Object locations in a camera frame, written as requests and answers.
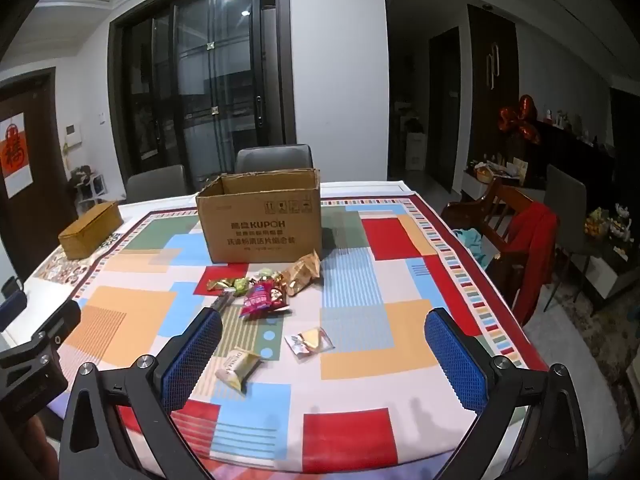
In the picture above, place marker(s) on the tall dark wooden cabinet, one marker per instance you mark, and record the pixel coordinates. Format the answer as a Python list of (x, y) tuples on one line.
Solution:
[(492, 35)]

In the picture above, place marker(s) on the person's left forearm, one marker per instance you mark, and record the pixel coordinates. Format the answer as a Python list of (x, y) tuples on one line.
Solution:
[(30, 442)]

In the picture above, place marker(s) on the woven rattan lidded basket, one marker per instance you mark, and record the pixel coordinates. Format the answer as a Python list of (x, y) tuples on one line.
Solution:
[(90, 232)]

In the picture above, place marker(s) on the colourful patchwork tablecloth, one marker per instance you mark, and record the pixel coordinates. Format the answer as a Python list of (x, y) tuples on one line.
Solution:
[(350, 310)]

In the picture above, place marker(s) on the red foil balloons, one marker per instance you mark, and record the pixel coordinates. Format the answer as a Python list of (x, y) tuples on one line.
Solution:
[(522, 120)]

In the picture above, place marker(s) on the cream white snack packet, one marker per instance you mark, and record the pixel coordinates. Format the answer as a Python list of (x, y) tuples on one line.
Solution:
[(239, 370)]

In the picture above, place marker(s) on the grey fabric chair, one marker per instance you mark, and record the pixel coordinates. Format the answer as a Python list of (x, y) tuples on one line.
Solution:
[(565, 210)]

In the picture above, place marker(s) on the teal cloth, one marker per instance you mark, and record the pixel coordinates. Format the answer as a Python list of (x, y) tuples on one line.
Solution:
[(470, 242)]

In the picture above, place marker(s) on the plate of fruit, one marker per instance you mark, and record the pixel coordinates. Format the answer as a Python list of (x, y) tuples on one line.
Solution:
[(595, 222)]

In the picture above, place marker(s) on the brown wooden chair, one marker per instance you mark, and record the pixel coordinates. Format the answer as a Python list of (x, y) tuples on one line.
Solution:
[(492, 215)]

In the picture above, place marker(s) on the white low table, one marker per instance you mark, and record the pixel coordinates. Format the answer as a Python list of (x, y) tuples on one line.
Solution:
[(475, 190)]

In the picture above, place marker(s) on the green printed candy packet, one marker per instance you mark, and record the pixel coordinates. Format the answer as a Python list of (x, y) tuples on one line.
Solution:
[(241, 285)]

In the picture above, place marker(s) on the gold brown snack bag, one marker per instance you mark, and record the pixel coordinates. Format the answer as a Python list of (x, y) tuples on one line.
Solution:
[(302, 275)]

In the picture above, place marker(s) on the red snack packet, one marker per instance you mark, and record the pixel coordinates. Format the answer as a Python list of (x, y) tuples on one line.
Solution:
[(262, 300)]

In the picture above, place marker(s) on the dark wooden door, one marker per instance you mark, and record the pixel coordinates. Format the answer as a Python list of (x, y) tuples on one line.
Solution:
[(45, 160)]

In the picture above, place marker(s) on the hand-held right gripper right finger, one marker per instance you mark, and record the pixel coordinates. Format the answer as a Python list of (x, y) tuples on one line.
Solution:
[(457, 360)]

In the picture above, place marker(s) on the brown cardboard box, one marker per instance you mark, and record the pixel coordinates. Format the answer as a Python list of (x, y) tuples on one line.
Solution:
[(255, 225)]

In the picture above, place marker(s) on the small round basket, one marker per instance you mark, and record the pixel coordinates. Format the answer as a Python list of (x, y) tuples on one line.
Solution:
[(484, 174)]

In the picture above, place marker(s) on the white box on floor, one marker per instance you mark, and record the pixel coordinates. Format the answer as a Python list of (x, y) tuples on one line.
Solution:
[(415, 152)]

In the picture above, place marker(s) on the grey leather dining chair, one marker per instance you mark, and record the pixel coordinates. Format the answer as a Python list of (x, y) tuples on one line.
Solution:
[(272, 157), (157, 185)]

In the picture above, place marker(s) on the gold candy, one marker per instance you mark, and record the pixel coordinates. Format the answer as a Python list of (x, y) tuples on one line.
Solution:
[(216, 284)]

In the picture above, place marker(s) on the white shoe rack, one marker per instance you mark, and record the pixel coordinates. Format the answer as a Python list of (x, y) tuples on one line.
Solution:
[(90, 185)]

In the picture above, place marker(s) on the white wall intercom panel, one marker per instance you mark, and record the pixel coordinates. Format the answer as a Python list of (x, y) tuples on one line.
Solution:
[(72, 135)]

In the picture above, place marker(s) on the dark interior door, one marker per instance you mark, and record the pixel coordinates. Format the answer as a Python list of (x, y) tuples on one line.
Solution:
[(442, 105)]

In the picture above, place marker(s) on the dark framed glass sliding door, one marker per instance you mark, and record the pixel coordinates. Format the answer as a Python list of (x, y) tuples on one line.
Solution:
[(200, 85)]

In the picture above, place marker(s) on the tile patterned cloth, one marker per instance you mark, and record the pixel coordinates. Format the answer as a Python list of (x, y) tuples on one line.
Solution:
[(55, 272)]

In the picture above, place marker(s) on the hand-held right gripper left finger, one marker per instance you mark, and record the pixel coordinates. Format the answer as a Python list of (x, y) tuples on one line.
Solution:
[(192, 355)]

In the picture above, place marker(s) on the red white door poster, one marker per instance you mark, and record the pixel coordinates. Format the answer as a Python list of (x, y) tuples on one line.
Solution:
[(12, 155)]

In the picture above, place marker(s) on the dark stick snack packet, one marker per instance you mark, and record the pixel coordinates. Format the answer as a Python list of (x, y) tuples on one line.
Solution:
[(222, 302)]

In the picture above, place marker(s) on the red garment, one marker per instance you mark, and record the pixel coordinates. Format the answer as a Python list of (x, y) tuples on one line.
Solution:
[(537, 255)]

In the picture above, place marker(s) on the dark sideboard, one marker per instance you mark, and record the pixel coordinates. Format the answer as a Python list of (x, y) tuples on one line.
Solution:
[(575, 155)]

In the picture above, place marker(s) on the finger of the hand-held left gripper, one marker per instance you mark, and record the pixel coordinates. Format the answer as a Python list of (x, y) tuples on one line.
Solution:
[(56, 322), (12, 305)]

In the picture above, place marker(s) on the yellow cake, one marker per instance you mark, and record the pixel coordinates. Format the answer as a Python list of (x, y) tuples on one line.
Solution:
[(310, 342)]

